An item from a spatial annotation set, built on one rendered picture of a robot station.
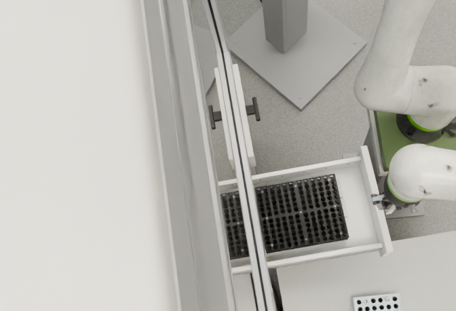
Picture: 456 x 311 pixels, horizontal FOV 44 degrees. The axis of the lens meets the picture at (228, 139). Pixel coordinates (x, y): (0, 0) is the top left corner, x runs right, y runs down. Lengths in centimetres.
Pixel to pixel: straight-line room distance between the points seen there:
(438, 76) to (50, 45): 116
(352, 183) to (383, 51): 42
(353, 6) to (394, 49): 147
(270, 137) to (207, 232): 213
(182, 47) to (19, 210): 19
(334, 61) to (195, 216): 225
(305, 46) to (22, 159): 224
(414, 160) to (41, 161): 80
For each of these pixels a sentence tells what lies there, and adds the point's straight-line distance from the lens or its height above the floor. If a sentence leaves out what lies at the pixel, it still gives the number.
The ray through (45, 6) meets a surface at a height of 197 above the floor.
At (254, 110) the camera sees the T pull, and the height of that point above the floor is 91.
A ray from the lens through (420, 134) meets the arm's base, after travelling 170.
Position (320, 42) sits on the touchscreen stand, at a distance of 269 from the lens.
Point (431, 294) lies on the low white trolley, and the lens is 169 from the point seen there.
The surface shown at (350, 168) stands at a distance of 164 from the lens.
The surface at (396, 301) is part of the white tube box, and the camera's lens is 163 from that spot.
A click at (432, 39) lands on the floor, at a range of 280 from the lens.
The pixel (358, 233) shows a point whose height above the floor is 84.
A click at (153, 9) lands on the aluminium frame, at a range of 50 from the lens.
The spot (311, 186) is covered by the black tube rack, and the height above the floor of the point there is 87.
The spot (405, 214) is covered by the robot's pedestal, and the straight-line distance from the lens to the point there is 248.
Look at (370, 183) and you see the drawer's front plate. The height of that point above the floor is 93.
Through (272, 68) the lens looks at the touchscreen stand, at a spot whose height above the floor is 4.
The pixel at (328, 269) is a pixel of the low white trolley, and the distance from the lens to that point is 166.
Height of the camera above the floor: 240
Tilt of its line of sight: 70 degrees down
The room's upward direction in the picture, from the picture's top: 19 degrees counter-clockwise
